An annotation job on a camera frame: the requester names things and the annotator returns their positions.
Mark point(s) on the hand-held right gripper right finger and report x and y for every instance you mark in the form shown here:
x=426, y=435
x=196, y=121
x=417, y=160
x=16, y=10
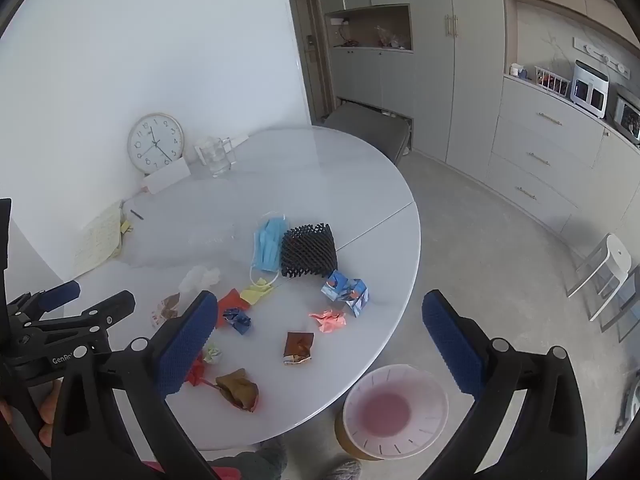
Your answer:
x=452, y=345

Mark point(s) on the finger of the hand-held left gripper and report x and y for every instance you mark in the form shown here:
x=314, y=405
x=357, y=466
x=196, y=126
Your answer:
x=60, y=294
x=107, y=310

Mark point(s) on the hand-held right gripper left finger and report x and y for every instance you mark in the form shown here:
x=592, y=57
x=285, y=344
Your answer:
x=187, y=345

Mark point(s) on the pale green paper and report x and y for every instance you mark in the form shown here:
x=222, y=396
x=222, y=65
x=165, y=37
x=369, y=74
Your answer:
x=214, y=354

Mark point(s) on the brown and white wrapper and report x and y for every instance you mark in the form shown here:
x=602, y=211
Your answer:
x=167, y=307

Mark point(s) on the blue wrapper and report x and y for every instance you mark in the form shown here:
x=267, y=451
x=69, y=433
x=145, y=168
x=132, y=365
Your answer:
x=239, y=321

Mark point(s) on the orange red wrapper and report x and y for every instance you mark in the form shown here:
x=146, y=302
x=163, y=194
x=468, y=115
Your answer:
x=232, y=302

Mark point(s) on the white tissue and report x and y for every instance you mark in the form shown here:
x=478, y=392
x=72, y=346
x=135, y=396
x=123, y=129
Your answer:
x=197, y=277

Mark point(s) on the olive brown wrapper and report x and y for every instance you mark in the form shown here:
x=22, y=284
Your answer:
x=240, y=390

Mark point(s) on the yellow wrapper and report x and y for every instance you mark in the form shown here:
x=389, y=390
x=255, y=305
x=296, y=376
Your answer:
x=257, y=294

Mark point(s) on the pink lidded waste bin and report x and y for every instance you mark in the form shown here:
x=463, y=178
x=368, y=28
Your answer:
x=395, y=410

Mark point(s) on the dark brown snack wrapper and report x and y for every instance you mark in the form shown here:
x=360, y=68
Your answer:
x=298, y=346

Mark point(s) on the blue printed carton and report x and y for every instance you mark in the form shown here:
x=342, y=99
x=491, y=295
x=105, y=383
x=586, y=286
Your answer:
x=345, y=292

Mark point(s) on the blue face mask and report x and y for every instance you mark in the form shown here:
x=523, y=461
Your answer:
x=265, y=250

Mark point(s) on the pink paper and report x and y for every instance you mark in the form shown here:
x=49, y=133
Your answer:
x=327, y=321

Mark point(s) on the black foam net sleeve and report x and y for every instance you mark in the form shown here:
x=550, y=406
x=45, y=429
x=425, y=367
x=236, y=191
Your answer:
x=307, y=250

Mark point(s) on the person's left hand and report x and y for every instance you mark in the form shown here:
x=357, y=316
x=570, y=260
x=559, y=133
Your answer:
x=49, y=410

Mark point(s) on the yellow paper sheet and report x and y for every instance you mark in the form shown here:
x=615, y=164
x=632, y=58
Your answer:
x=97, y=240

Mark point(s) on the yellow sticky note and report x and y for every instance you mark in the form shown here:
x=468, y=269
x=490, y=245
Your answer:
x=126, y=227

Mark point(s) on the dark pen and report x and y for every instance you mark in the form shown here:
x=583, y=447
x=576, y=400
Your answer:
x=136, y=214

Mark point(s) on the red cloth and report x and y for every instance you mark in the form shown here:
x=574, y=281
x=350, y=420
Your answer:
x=220, y=474

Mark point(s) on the grey fuzzy slipper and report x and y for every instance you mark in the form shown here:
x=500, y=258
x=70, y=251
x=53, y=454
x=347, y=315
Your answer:
x=345, y=470
x=255, y=462

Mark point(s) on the white card box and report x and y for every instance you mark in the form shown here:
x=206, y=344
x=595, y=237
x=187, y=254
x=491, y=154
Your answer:
x=167, y=176

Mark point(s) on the white plastic stool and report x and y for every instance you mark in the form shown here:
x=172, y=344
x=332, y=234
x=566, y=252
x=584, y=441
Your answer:
x=615, y=255

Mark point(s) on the grey round floor appliance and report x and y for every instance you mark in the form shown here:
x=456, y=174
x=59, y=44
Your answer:
x=631, y=400

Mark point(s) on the grey drawer cabinet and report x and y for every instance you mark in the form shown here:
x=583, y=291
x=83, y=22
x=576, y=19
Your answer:
x=545, y=150

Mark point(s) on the white cup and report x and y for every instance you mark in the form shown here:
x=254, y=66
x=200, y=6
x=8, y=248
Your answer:
x=516, y=70

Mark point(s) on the tall grey cabinet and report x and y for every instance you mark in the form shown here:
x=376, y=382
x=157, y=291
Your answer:
x=435, y=60

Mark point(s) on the silver countertop appliance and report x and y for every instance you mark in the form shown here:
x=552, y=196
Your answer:
x=627, y=117

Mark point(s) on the white countertop appliance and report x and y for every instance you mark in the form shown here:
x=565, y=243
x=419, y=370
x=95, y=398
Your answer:
x=590, y=87

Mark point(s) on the brown door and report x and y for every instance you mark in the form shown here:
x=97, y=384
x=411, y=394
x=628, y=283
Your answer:
x=307, y=35

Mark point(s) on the round white wall clock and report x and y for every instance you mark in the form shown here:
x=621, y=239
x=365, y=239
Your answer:
x=155, y=142

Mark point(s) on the white wall rail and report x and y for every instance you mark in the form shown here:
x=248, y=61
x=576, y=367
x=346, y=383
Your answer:
x=600, y=56

